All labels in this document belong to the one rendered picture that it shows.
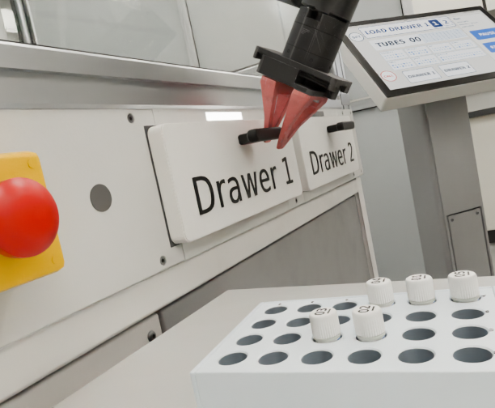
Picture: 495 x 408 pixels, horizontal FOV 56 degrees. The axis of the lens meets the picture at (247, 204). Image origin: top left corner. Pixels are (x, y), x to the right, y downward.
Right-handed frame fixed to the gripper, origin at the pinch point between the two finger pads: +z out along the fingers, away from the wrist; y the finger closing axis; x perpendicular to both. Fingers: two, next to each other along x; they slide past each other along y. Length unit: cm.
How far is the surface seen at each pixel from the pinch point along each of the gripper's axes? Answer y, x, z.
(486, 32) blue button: -7, -104, -31
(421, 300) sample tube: -21.1, 29.1, -2.9
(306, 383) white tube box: -18.8, 35.9, -0.4
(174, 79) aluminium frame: 7.7, 12.0, -3.6
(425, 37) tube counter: 5, -91, -23
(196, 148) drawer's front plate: 2.3, 12.9, 1.4
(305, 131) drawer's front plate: 2.5, -16.8, 0.8
